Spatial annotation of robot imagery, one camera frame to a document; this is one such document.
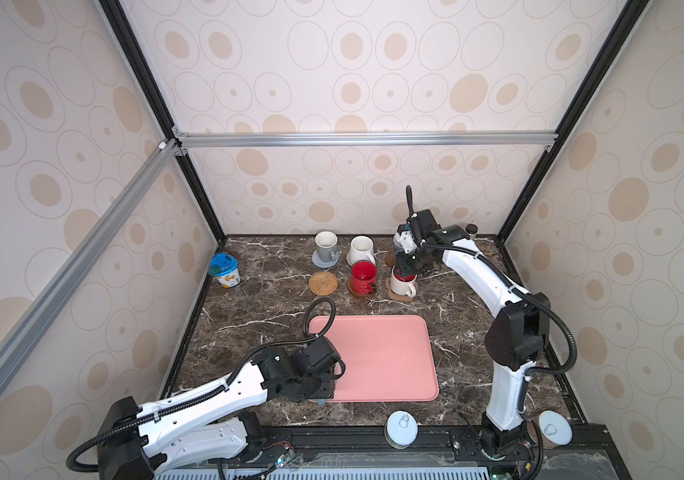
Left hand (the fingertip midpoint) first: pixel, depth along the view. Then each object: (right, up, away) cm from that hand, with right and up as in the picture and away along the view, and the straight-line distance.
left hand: (337, 389), depth 73 cm
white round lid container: (+16, -9, -2) cm, 18 cm away
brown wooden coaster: (+3, +23, +29) cm, 37 cm away
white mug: (+7, +36, +32) cm, 49 cm away
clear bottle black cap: (+48, +44, +36) cm, 75 cm away
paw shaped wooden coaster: (+20, +19, +28) cm, 40 cm away
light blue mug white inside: (+17, +36, +10) cm, 41 cm away
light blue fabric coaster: (-6, +31, +37) cm, 48 cm away
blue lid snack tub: (-38, +30, +24) cm, 54 cm away
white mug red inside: (+21, +24, +25) cm, 40 cm away
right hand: (+19, +30, +17) cm, 39 cm away
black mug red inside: (+8, +27, +29) cm, 41 cm away
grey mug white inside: (-5, +37, +30) cm, 48 cm away
